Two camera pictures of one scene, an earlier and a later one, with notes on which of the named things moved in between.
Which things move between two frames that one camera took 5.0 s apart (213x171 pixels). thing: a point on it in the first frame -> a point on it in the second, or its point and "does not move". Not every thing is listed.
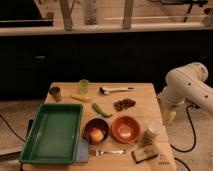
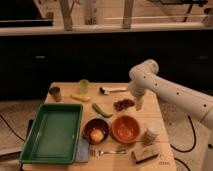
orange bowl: x=125 y=129 does not move
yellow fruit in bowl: x=97 y=135 does not move
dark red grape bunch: x=124 y=104 does not move
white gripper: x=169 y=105 -> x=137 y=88
